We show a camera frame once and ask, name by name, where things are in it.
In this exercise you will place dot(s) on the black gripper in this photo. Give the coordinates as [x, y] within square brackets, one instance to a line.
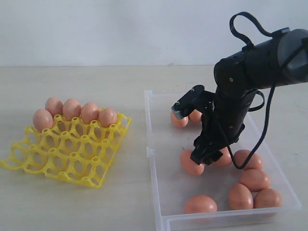
[223, 126]

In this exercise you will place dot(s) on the brown egg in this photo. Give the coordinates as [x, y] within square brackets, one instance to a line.
[54, 106]
[267, 198]
[89, 112]
[255, 180]
[239, 197]
[190, 166]
[180, 123]
[107, 117]
[195, 116]
[225, 159]
[255, 162]
[71, 109]
[42, 119]
[200, 204]

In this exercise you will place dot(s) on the yellow plastic egg tray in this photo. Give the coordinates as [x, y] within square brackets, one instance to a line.
[70, 151]

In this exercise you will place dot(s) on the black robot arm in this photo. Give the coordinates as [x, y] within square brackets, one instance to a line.
[280, 61]

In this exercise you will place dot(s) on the clear plastic container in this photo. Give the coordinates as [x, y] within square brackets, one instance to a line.
[172, 186]

